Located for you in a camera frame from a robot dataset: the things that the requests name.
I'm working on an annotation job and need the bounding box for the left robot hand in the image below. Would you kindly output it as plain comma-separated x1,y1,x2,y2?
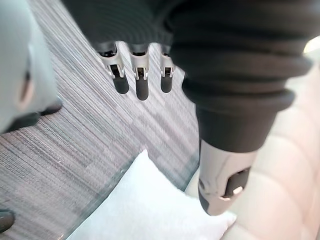
60,0,320,216

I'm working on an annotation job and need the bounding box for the beige quilted sofa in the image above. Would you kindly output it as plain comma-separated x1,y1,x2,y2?
183,34,320,240

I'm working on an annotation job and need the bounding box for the white square cushion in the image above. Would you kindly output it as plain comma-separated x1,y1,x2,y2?
66,149,237,240

